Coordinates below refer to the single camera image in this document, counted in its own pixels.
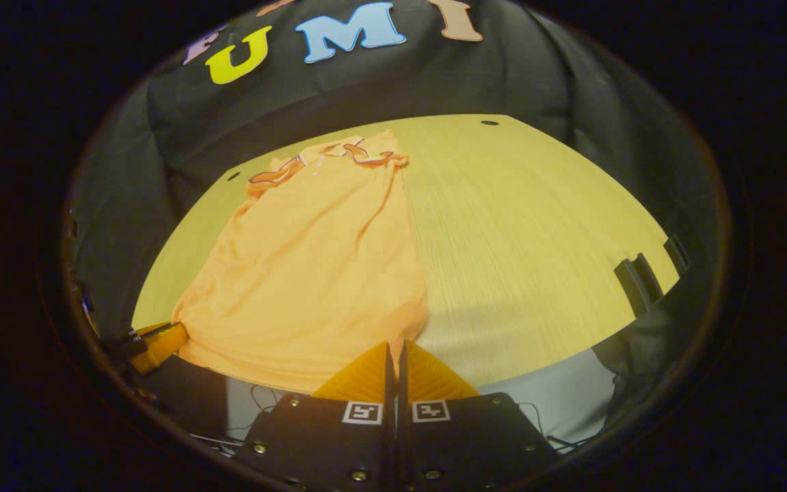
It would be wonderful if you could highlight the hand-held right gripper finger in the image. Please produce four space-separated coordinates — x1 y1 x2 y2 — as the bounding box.
236 340 394 492
397 340 562 492

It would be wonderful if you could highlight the orange T-shirt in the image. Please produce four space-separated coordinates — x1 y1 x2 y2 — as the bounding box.
171 130 430 395

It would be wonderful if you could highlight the dark flat object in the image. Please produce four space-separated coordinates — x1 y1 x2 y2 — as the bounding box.
137 355 230 441

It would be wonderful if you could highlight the black table clamp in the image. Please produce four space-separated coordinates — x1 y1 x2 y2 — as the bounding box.
663 236 692 274
614 253 665 316

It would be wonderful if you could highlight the black backdrop cloth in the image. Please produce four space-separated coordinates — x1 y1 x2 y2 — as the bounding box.
62 0 732 431

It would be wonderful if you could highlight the thin black cable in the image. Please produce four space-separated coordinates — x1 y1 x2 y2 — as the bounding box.
249 385 281 414
520 402 575 448

